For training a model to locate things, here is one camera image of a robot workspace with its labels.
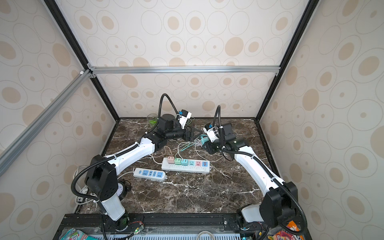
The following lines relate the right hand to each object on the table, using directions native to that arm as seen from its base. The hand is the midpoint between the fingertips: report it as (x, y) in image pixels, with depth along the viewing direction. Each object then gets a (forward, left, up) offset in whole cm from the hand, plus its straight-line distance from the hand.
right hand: (212, 143), depth 82 cm
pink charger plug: (-5, +24, -12) cm, 27 cm away
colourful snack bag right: (-39, -33, -17) cm, 54 cm away
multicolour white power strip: (-6, +11, -16) cm, 20 cm away
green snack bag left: (-43, +62, -15) cm, 77 cm away
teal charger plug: (0, +5, +4) cm, 6 cm away
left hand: (+1, +6, +9) cm, 11 cm away
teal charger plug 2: (-6, +16, -11) cm, 20 cm away
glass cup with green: (+29, +44, -11) cm, 54 cm away
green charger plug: (-6, +20, -11) cm, 24 cm away
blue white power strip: (-13, +37, -15) cm, 42 cm away
